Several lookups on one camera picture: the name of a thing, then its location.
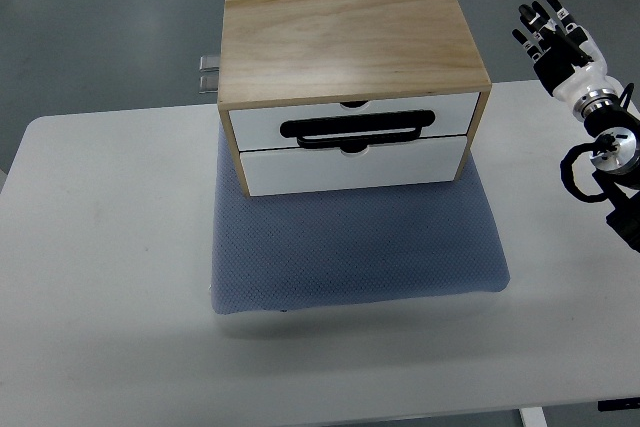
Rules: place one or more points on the lower metal table clamp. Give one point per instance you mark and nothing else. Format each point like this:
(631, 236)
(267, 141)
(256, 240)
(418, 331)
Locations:
(209, 83)

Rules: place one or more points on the white drawer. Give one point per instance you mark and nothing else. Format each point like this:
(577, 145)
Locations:
(259, 129)

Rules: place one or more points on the blue mesh mat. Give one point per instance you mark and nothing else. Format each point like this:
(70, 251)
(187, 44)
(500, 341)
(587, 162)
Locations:
(320, 249)

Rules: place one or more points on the metal table clamp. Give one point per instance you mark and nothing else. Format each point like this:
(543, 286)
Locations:
(209, 83)
(209, 63)

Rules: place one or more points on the white table leg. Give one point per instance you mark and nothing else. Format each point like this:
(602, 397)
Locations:
(533, 417)

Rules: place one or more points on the black table control panel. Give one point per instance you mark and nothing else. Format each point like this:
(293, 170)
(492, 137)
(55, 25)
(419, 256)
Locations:
(612, 405)

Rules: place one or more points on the upper metal table clamp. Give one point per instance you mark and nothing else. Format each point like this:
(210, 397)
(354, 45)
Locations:
(209, 63)

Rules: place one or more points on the wooden drawer cabinet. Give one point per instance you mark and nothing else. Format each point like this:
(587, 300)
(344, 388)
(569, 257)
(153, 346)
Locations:
(277, 53)

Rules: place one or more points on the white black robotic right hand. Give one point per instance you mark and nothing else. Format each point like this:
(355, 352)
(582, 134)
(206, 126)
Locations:
(566, 59)

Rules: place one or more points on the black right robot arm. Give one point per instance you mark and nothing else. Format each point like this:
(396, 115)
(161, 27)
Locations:
(614, 153)

